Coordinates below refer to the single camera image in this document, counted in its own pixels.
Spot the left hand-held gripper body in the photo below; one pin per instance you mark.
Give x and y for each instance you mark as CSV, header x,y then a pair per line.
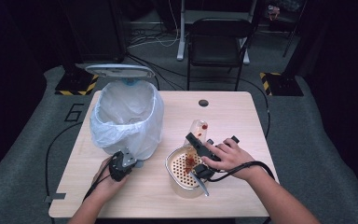
x,y
118,169

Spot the beige strainer bucket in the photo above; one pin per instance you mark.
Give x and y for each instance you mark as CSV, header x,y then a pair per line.
x,y
175,169

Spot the blue and white trash bin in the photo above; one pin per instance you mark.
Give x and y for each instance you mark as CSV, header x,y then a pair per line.
x,y
119,71

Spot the grey tape piece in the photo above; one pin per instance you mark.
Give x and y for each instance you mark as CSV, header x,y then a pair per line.
x,y
56,197

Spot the red food scraps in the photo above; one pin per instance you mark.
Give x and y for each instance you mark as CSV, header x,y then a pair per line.
x,y
189,161

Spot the clear plastic cup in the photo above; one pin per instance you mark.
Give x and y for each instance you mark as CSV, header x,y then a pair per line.
x,y
198,126

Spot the white plastic bin liner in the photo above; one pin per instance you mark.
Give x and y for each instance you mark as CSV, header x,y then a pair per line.
x,y
144,137

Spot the dark cabinet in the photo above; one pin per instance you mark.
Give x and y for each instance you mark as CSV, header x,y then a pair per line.
x,y
102,31

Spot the black folding chair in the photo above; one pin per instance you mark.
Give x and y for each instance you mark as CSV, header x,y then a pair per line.
x,y
217,46

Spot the person's left hand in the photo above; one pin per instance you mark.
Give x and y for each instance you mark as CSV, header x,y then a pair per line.
x,y
105,186

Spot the yellow-black striped stand base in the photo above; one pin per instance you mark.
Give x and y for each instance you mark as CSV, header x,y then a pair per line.
x,y
74,85
284,85

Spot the person's right hand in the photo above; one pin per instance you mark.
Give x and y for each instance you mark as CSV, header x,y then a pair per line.
x,y
234,160

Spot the white desk frame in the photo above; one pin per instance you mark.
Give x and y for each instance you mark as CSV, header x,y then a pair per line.
x,y
180,37

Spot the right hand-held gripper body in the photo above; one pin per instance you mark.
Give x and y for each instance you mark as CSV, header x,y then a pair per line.
x,y
203,171

